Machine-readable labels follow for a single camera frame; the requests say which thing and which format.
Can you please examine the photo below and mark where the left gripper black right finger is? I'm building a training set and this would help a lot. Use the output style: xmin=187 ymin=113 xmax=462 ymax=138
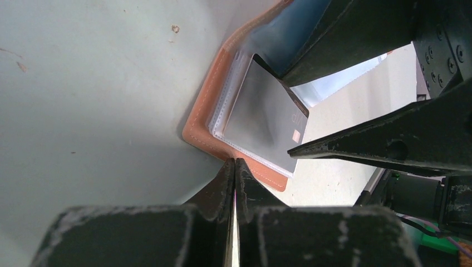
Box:
xmin=235 ymin=158 xmax=287 ymax=266

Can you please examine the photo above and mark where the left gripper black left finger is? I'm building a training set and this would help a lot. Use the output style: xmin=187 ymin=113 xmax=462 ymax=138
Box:
xmin=185 ymin=159 xmax=235 ymax=266

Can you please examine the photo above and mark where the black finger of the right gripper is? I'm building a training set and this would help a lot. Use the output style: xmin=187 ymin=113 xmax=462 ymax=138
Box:
xmin=288 ymin=80 xmax=471 ymax=176

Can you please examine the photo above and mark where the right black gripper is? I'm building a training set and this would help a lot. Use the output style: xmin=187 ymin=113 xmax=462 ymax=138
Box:
xmin=281 ymin=0 xmax=471 ymax=98

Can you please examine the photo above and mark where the black VIP credit card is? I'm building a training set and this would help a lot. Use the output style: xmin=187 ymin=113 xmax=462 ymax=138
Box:
xmin=222 ymin=57 xmax=309 ymax=177

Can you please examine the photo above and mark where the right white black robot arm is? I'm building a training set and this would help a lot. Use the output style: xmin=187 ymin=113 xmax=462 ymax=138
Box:
xmin=283 ymin=1 xmax=471 ymax=239

